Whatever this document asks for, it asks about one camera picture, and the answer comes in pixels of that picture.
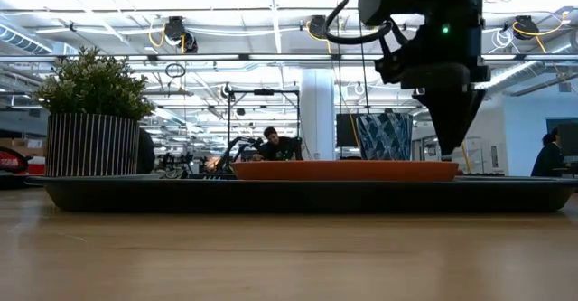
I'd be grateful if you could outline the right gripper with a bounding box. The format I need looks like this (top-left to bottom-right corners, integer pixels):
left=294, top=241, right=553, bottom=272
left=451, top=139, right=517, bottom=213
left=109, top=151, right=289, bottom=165
left=374, top=23, right=492, bottom=156

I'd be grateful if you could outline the dark blue patterned cup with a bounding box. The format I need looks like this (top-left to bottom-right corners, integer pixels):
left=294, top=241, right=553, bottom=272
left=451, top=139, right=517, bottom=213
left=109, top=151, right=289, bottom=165
left=355, top=112, right=415, bottom=162

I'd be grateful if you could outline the orange plastic plate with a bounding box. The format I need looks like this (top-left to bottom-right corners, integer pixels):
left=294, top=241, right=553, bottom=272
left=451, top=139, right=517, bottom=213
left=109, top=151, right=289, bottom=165
left=231, top=159, right=461, bottom=183

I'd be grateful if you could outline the black plastic serving tray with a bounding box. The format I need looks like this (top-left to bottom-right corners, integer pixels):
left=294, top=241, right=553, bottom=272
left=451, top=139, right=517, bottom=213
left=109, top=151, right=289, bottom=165
left=24, top=174, right=578, bottom=214

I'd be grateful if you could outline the long ceiling light bar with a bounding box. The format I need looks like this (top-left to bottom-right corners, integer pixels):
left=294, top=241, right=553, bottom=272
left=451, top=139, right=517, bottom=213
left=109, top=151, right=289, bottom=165
left=0, top=53, right=578, bottom=62

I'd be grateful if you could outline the black monitor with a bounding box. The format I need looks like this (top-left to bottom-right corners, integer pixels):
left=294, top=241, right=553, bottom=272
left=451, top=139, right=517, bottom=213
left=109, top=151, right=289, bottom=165
left=335, top=112, right=361, bottom=148

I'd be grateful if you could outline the person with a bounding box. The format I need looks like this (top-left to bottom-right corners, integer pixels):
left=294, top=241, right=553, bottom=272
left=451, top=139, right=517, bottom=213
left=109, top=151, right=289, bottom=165
left=251, top=126, right=304, bottom=163
left=529, top=127, right=578, bottom=179

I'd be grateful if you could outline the artificial green plant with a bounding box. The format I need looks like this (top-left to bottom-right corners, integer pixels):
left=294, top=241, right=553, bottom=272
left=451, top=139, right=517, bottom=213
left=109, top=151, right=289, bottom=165
left=30, top=46, right=156, bottom=122

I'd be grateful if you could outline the white building pillar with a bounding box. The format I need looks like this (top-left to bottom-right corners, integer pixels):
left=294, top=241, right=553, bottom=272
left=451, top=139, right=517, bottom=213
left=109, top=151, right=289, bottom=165
left=299, top=69, right=337, bottom=162

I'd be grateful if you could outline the yellow hanging cable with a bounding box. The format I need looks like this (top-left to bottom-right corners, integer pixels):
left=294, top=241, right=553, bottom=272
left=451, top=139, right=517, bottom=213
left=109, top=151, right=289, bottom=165
left=460, top=143, right=472, bottom=174

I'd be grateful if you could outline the silver ventilation duct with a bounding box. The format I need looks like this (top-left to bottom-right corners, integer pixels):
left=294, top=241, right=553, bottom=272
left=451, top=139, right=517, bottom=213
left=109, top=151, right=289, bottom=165
left=473, top=42, right=578, bottom=106

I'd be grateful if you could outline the thin black hanging cable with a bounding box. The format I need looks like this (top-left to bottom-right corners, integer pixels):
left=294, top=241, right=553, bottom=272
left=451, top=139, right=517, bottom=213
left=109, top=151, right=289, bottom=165
left=333, top=0, right=343, bottom=115

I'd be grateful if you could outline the dark wall panel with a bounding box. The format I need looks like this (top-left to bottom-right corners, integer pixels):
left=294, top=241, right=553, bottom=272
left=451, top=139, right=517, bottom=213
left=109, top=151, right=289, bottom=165
left=545, top=117, right=578, bottom=166

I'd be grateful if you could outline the black background rig frame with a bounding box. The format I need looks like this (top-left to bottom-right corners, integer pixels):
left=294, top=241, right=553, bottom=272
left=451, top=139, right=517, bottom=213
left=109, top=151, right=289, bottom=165
left=226, top=89, right=302, bottom=162

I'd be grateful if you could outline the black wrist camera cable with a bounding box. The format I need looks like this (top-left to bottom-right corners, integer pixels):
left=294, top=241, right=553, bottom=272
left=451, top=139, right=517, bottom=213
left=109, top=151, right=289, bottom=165
left=323, top=0, right=395, bottom=46

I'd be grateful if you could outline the black metal table frame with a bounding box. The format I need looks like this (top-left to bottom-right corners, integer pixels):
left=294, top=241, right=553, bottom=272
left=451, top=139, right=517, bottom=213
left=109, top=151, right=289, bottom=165
left=0, top=172, right=28, bottom=190

